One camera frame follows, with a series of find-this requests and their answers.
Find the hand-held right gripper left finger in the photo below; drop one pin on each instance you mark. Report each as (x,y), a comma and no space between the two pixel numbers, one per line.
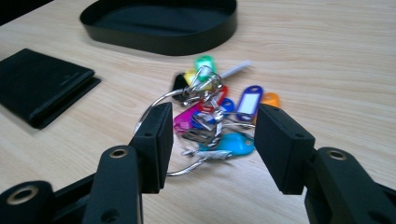
(155,140)

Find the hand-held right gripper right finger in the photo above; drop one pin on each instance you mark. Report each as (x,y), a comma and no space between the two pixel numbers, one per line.
(281,149)

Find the key bunch with coloured tags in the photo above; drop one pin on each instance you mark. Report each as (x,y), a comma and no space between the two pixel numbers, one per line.
(232,143)

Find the black key stand with tray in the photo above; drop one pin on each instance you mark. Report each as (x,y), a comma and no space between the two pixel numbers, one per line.
(162,43)

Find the black leather wallet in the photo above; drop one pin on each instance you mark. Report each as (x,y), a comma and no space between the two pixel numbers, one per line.
(40,84)

